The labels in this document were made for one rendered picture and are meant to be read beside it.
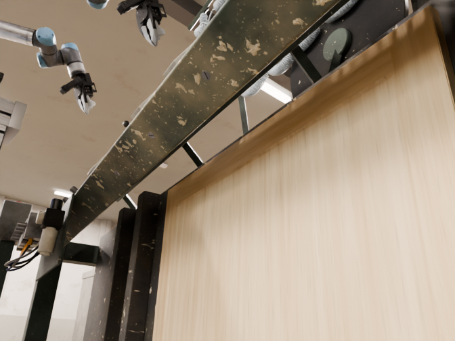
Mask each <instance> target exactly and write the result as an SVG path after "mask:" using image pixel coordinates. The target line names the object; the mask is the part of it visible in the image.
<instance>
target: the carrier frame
mask: <svg viewBox="0 0 455 341"><path fill-rule="evenodd" d="M428 5H431V6H432V7H434V8H435V9H436V10H437V11H438V12H439V16H440V19H441V24H442V27H443V32H444V35H445V38H446V43H447V46H448V51H449V54H450V59H451V62H452V67H453V70H454V75H455V0H429V1H428V2H426V3H425V4H424V5H422V6H421V7H419V8H418V9H417V10H416V11H414V12H412V13H411V14H410V15H409V16H407V17H406V18H404V19H403V20H402V21H400V22H399V23H397V24H396V25H395V26H393V27H392V28H390V29H389V30H388V31H387V32H385V33H383V34H382V35H381V36H379V37H378V38H377V39H375V40H374V41H373V42H371V43H370V44H368V45H367V46H365V47H364V48H363V49H361V50H360V51H358V52H357V53H356V54H354V55H353V56H351V57H350V58H349V59H348V60H346V61H345V62H343V63H342V64H341V65H339V66H338V67H336V68H335V69H334V70H332V71H331V72H329V73H328V74H327V75H325V76H324V77H322V78H321V79H320V80H318V81H317V82H316V83H314V84H313V85H312V86H310V87H309V88H307V89H306V90H304V91H303V92H302V93H300V94H299V95H298V96H296V97H295V98H293V99H292V100H290V101H289V102H288V103H287V104H285V105H284V106H282V107H281V108H280V109H278V110H276V111H275V112H274V113H273V114H271V115H270V116H268V117H267V118H266V119H264V120H263V121H261V122H260V123H259V124H257V125H256V126H255V127H253V128H252V129H251V130H249V131H247V132H246V133H245V134H244V135H242V136H241V137H239V138H238V139H237V140H235V141H234V142H232V143H231V144H229V145H228V146H227V147H225V148H224V149H222V150H221V151H220V152H219V153H217V154H215V155H214V156H213V157H212V158H210V159H209V160H207V161H206V162H205V163H203V164H202V165H200V166H199V167H198V168H196V169H195V170H193V171H192V172H191V173H190V174H188V175H186V176H185V177H184V178H183V179H181V180H180V181H178V182H177V183H176V184H174V185H173V186H171V187H170V188H168V189H167V190H166V191H164V192H163V193H161V194H156V193H152V192H149V191H143V192H142V193H141V194H140V195H139V196H138V201H137V210H136V209H132V208H125V207H124V208H122V209H121V210H120V211H119V214H118V223H117V226H116V227H115V228H113V229H112V230H110V231H109V232H108V233H106V234H105V235H103V236H102V237H101V238H100V245H99V246H94V245H89V244H81V243H76V242H69V243H68V244H66V245H65V246H64V248H63V252H62V257H61V261H60V264H59V265H58V266H57V267H55V268H54V269H52V270H51V271H50V272H49V273H47V274H46V275H44V276H43V277H42V278H41V279H39V280H38V281H36V282H35V286H34V290H33V293H32V298H31V302H30V307H29V311H28V316H27V320H26V325H25V328H24V333H23V337H22V341H47V335H48V331H49V325H50V321H51V315H52V312H53V306H54V302H55V298H56V292H57V288H58V282H59V278H60V273H61V269H62V263H70V264H76V265H86V266H92V267H95V273H94V278H93V285H92V289H91V297H90V301H89V308H88V313H87V320H86V324H85V332H84V336H83V341H152V338H153V331H154V318H155V311H156V299H157V292H158V280H159V273H160V260H161V253H162V246H163V234H164V227H165V215H166V208H167V196H168V191H169V190H170V189H171V188H172V187H174V186H176V185H177V184H178V183H180V182H181V181H183V180H184V179H185V178H187V177H188V176H190V175H191V174H192V173H194V172H195V171H197V170H198V169H199V168H201V167H202V166H204V165H205V164H206V163H207V162H209V161H211V160H212V159H213V158H215V157H216V156H218V155H219V154H220V153H222V152H223V151H225V150H226V149H228V148H229V147H230V146H231V145H233V144H235V143H236V142H237V141H239V140H240V139H242V138H243V137H244V136H246V135H247V134H249V133H250V132H251V131H253V130H254V129H256V128H257V127H258V126H260V125H261V124H263V123H264V122H265V121H266V120H268V119H270V118H271V117H272V116H274V115H275V114H277V113H278V112H279V111H280V110H282V109H284V108H285V107H286V106H288V105H289V104H291V103H292V102H294V101H295V100H296V99H298V98H299V97H300V96H302V95H303V94H305V93H306V92H308V91H309V90H310V89H312V88H313V87H315V86H316V85H317V84H319V83H320V82H322V81H323V80H324V79H325V78H327V77H329V76H330V75H331V74H333V73H334V72H336V71H337V70H338V69H340V68H341V67H343V66H344V65H345V64H347V63H348V62H350V61H351V60H352V59H354V58H355V57H357V56H358V55H359V54H361V53H362V52H364V51H365V50H367V49H368V48H369V47H371V46H372V45H374V44H375V43H376V42H378V41H379V40H381V39H382V38H383V37H385V36H386V35H388V34H389V33H390V32H392V31H393V30H395V29H396V28H397V27H399V26H400V25H402V24H403V23H404V22H406V21H407V20H409V19H410V18H411V17H413V16H414V15H416V14H417V13H418V12H420V11H421V10H423V9H424V8H426V7H427V6H428Z"/></svg>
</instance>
